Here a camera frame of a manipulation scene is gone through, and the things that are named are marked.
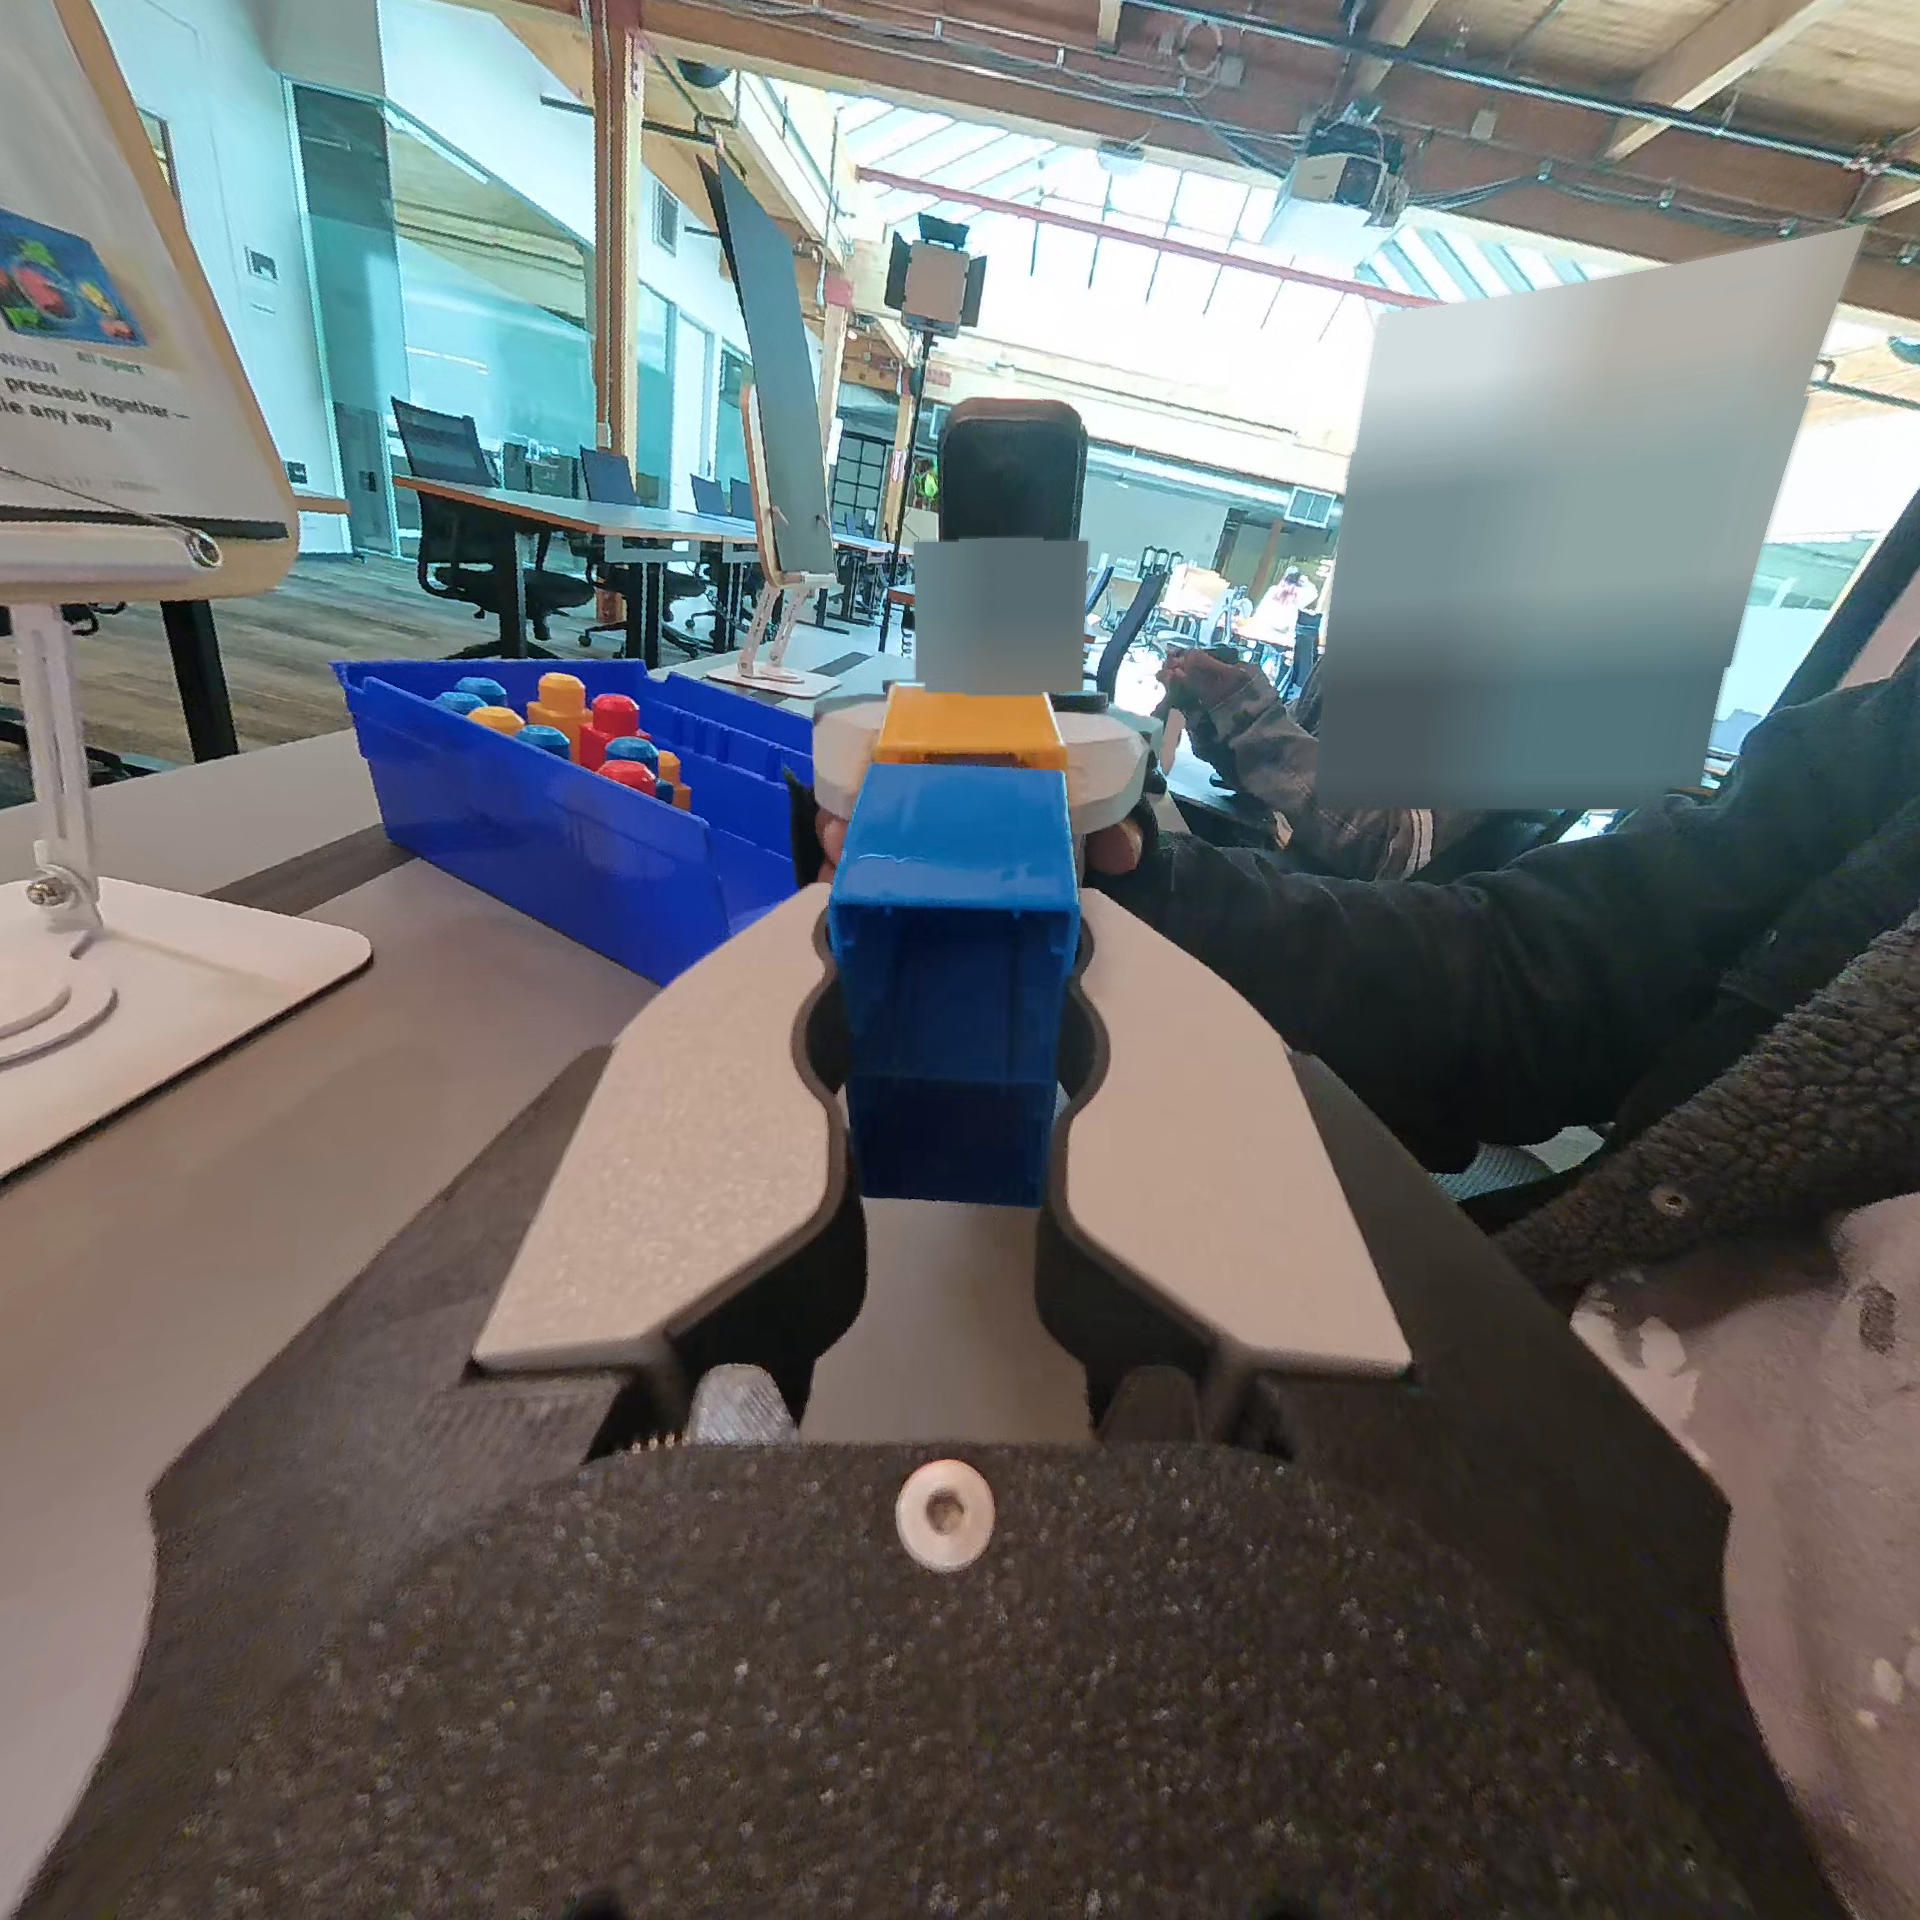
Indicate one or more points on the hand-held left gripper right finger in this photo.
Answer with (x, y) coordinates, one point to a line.
(1244, 1171)

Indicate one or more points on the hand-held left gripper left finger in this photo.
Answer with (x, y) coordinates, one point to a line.
(674, 1154)

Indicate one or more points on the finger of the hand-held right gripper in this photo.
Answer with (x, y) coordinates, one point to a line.
(1119, 765)
(849, 742)

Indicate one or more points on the yellow mega block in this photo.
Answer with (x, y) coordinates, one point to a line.
(968, 729)

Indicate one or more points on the pile of assorted building blocks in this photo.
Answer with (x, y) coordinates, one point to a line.
(614, 720)

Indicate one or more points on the blue mega block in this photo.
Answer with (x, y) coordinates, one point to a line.
(952, 975)

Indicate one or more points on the blue plastic bin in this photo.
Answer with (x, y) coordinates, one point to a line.
(571, 871)

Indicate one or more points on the person's right forearm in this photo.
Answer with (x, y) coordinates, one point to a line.
(1425, 960)

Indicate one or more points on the person's right hand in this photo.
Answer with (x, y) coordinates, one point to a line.
(1119, 853)

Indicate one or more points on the LED panel light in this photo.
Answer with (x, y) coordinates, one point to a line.
(933, 279)

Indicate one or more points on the long wooden desk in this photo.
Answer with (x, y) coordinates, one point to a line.
(600, 519)

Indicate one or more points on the ceiling mounted projector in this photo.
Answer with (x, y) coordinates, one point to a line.
(1335, 180)

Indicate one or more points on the black office chair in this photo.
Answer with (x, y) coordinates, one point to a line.
(451, 481)

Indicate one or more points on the dark fleece jacket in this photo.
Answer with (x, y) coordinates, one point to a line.
(1725, 1140)

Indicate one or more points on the grey printed shirt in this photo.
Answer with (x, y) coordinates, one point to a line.
(1800, 1500)

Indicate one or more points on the black framed panel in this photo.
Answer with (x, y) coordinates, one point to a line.
(1875, 600)

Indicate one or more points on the wooden support post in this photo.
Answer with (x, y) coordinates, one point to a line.
(618, 300)

